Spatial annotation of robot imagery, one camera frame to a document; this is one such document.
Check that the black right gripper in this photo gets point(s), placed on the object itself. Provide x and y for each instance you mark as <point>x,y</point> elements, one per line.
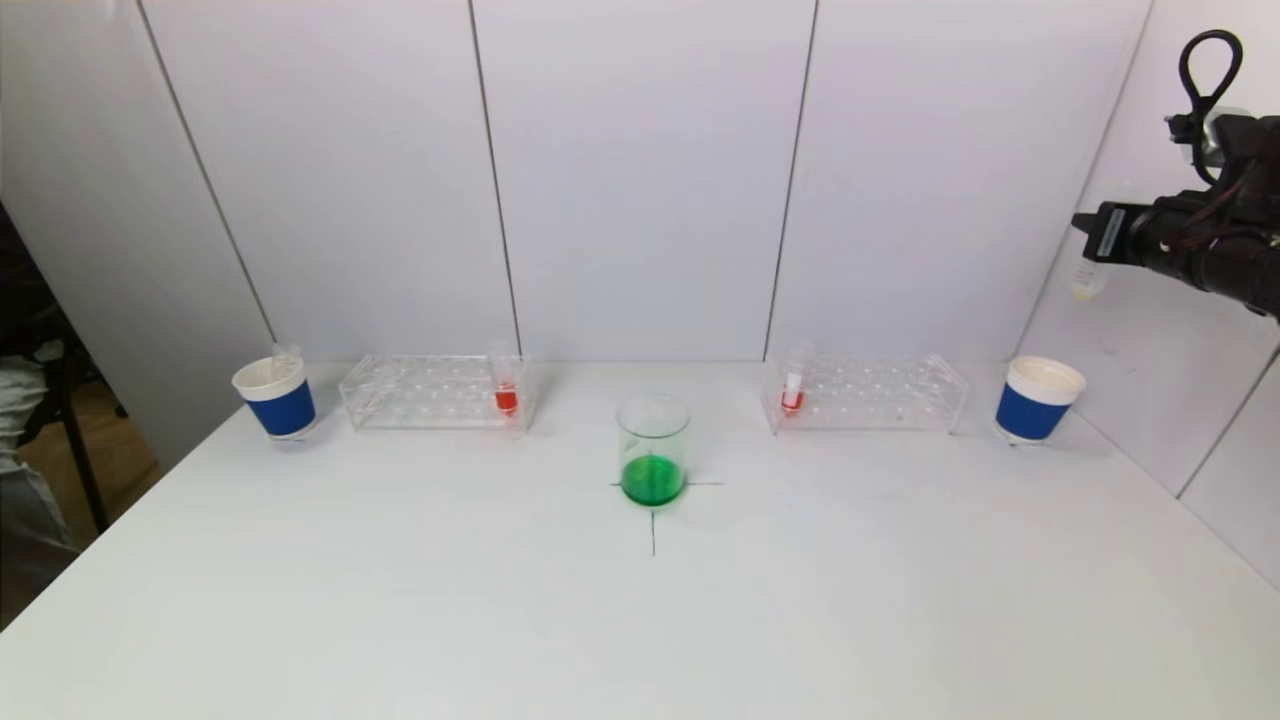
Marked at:
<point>1108,233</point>

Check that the yellow pigment test tube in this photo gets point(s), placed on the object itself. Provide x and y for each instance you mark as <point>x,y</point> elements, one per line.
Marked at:
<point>1088,280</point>

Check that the blue pigment test tube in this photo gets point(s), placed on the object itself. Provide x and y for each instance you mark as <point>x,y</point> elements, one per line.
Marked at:
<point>286,353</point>

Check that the clear acrylic test tube rack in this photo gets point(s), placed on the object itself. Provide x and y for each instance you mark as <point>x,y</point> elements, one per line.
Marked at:
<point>430,400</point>
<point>870,400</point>

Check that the red pigment tube white label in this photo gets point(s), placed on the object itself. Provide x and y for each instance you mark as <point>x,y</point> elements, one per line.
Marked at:
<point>792,398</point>

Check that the clear glass beaker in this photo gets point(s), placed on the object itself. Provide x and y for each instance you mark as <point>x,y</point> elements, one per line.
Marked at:
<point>653,480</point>

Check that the red pigment test tube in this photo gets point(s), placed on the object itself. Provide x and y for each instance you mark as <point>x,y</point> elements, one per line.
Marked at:
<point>506,400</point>

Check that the blue white paper cup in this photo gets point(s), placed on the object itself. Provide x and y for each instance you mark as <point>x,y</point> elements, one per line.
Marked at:
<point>1032,412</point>
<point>283,410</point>

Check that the gray cloth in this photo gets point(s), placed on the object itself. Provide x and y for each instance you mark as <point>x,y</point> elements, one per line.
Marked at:
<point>25,510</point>

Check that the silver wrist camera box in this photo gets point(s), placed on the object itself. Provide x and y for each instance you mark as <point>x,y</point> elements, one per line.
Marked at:
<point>1222,135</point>

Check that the black chair frame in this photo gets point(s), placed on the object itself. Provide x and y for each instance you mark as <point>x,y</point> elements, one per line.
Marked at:
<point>88,450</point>

